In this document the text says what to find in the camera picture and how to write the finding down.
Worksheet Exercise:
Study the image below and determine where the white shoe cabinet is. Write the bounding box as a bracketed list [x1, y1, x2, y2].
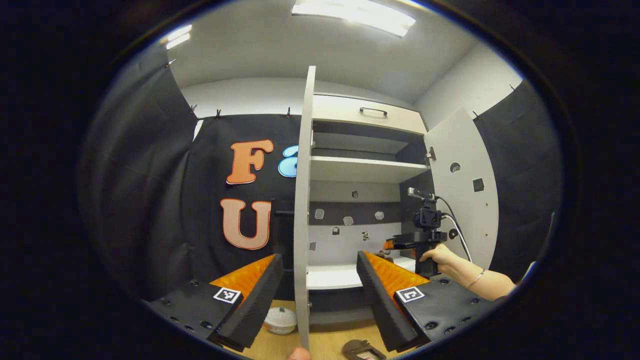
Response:
[300, 92, 436, 326]

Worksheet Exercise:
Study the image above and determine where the small ceiling light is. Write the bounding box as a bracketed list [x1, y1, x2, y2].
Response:
[166, 25, 192, 50]

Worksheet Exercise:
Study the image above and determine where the white cabinet shelf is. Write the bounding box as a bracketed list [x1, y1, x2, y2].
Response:
[310, 156, 431, 184]

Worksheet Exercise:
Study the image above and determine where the long ceiling light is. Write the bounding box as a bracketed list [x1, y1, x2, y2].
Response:
[291, 0, 417, 38]

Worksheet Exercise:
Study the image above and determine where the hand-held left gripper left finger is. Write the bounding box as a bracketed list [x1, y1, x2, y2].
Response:
[141, 253, 285, 353]

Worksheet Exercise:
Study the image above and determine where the white cabinet drawer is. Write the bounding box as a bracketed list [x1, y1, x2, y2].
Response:
[312, 94, 428, 135]

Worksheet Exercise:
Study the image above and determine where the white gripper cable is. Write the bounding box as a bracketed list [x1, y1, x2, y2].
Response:
[441, 214, 473, 263]

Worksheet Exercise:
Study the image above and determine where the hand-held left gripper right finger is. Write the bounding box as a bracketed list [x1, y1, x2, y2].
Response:
[356, 251, 501, 353]

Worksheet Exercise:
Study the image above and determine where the white round object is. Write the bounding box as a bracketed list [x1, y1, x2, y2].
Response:
[263, 306, 298, 335]

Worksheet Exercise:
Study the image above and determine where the brown fuzzy shoe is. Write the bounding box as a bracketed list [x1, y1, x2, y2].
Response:
[342, 339, 387, 360]

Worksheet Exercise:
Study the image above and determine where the black backdrop cloth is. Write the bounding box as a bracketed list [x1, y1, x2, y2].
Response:
[472, 80, 566, 281]
[80, 47, 301, 301]

